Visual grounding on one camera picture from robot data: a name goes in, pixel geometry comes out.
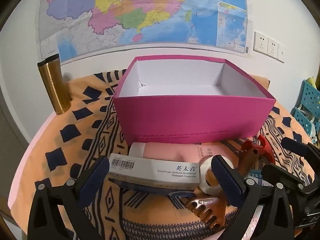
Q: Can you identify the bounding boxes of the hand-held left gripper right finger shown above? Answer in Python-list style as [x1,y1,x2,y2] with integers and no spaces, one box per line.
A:
[211,154,294,240]

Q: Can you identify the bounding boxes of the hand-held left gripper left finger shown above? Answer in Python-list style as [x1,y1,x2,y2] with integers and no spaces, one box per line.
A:
[27,155,110,240]

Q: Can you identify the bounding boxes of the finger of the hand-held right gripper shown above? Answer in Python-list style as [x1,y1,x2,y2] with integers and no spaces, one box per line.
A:
[261,164,314,195]
[280,137,320,170]

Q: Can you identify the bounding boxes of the white tape roll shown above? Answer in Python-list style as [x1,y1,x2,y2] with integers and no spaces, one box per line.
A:
[199,155,235,195]

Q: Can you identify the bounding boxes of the red hair clip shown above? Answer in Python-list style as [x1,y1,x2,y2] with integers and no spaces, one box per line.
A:
[234,134,274,167]

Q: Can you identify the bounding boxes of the brown hair claw clip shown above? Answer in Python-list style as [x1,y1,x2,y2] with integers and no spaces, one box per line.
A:
[186,166,253,228]

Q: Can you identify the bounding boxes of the blue and white medicine box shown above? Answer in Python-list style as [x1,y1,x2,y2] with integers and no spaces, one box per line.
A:
[117,180,198,196]

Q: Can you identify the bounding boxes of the pink tube with white cap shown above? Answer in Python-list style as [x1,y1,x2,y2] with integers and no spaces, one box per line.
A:
[129,141,232,164]

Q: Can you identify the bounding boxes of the pink cardboard box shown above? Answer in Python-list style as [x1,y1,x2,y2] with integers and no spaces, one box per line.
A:
[112,56,277,145]

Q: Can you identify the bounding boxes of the white printed paper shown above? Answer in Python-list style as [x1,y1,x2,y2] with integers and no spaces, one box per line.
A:
[246,204,267,240]

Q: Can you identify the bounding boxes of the blue perforated storage rack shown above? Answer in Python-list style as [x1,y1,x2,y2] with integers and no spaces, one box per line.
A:
[291,79,320,140]

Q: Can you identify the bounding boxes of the orange patterned cloth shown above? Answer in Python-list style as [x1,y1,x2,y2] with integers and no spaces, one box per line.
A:
[10,69,317,240]

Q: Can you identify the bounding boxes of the gold thermos flask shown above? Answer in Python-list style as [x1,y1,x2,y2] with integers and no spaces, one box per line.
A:
[37,54,71,115]

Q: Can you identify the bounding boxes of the white wall socket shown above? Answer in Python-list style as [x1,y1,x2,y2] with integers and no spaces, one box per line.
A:
[267,38,279,57]
[253,31,269,54]

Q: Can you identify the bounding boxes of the colourful wall map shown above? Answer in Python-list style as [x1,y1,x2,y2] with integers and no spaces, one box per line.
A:
[37,0,250,63]

